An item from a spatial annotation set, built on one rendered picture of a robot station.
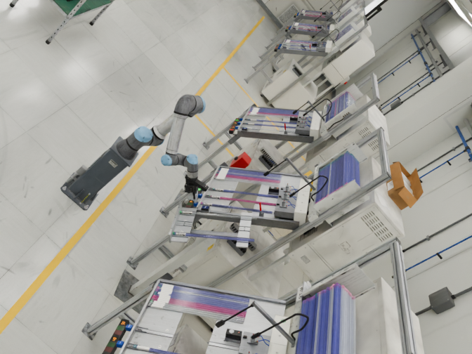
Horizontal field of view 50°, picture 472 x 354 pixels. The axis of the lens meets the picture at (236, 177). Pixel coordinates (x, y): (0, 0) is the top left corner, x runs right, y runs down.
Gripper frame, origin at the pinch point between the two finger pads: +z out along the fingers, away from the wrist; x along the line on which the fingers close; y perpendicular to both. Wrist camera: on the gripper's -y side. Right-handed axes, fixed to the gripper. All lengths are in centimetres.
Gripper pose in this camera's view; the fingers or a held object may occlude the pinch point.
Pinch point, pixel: (196, 201)
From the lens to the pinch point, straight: 356.5
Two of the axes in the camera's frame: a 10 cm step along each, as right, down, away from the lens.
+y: -9.8, -1.1, 1.7
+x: -2.0, 4.5, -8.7
